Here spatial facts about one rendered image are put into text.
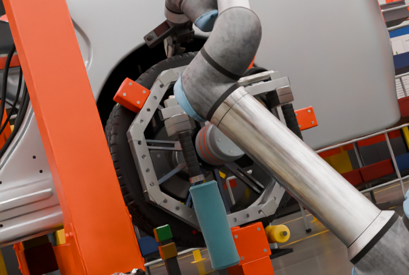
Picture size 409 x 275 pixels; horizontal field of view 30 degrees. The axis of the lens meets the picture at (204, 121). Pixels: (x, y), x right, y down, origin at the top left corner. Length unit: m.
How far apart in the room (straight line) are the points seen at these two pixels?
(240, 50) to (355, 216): 0.45
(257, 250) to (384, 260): 0.83
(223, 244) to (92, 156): 0.47
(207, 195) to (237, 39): 0.68
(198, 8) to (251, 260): 0.80
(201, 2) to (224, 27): 0.55
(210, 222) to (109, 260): 0.32
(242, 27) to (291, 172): 0.35
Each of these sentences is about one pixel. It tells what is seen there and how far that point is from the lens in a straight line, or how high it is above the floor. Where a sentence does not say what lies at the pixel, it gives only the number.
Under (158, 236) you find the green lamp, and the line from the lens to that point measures 2.08.
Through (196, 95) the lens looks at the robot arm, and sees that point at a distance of 1.76.
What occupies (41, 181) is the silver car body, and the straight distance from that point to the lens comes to 2.73.
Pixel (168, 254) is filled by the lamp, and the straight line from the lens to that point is 2.09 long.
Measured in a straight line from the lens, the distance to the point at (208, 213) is 2.29.
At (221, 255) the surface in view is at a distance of 2.30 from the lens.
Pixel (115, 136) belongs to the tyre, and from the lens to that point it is 2.46.
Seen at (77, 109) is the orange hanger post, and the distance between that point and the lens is 2.24.
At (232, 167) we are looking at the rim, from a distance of 2.57.
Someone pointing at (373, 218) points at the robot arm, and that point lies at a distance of 1.72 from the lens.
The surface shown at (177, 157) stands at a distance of 2.88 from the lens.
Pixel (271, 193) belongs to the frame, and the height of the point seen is 0.64.
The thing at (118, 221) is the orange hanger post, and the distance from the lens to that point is 2.22.
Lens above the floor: 0.73
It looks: 5 degrees up
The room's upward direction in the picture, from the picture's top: 17 degrees counter-clockwise
